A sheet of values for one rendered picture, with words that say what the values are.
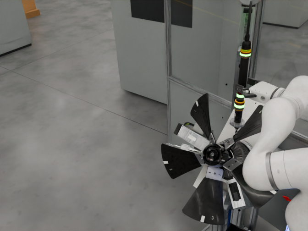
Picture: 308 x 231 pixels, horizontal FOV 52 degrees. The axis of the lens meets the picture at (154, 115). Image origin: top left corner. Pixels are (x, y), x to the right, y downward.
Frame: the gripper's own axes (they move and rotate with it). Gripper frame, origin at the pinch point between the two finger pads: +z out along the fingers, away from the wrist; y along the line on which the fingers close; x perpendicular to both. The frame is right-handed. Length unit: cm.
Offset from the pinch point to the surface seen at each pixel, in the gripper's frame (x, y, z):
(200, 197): -62, -18, 7
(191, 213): -69, -25, 6
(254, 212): -138, 52, 12
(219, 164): -46.7, -5.6, 5.5
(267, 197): -48, -5, -23
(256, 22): 2, 70, 42
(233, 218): -131, 31, 16
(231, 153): -46.4, 5.8, 6.5
